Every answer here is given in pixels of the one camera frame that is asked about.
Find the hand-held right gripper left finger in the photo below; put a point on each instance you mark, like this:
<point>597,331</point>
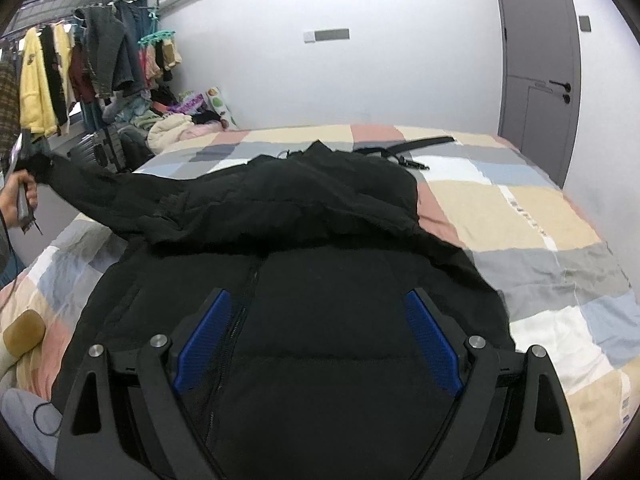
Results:
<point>202,345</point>

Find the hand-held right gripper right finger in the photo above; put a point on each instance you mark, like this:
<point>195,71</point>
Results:
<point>432,345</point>

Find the black padded jacket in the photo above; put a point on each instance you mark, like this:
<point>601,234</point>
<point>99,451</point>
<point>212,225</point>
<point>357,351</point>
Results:
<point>300,210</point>

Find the pile of clothes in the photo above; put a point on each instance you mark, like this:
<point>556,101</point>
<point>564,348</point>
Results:
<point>145,105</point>

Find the metal clothes rack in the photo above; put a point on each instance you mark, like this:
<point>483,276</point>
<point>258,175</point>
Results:
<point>100,2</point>

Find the person's left hand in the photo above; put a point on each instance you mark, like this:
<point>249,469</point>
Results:
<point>11,195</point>

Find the dark suitcase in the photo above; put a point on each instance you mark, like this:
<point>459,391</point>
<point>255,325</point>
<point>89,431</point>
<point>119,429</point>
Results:
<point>102,147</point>

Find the plaid garment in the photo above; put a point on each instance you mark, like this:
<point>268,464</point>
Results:
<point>7,110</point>

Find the tan pillow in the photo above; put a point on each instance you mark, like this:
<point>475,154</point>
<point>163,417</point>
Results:
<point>22,332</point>

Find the yellow hoodie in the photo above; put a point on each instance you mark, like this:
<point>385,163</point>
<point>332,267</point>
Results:
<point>35,90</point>

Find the black hanging garment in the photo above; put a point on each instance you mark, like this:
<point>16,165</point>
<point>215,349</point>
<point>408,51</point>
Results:
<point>55,75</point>

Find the maroon garment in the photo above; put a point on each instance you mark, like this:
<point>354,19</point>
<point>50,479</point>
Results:
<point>80,75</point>

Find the patchwork blanket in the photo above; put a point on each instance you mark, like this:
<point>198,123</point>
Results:
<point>525,210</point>

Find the cream fleece coat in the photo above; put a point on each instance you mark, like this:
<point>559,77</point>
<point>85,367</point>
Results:
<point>167,132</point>

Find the dark grey denim jacket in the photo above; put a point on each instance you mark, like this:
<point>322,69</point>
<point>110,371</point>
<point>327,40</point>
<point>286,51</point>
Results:
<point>107,50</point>

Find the grey cloth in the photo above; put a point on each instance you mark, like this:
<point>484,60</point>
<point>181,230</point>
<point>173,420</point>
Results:
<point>20,420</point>

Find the blue jeans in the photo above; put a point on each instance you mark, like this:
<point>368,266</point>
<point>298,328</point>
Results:
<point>135,35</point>

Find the green clip hanger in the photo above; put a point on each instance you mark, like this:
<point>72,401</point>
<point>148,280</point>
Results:
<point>159,36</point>

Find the dotted white bag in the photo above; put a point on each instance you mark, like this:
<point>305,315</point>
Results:
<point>220,105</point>

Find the grey door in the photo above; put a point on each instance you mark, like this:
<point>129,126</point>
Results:
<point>540,35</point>

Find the grey wall panel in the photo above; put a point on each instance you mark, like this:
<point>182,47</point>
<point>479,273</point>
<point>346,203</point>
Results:
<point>331,34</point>

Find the grey wall switch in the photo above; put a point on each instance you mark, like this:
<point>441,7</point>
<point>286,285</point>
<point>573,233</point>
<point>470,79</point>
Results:
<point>584,22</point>

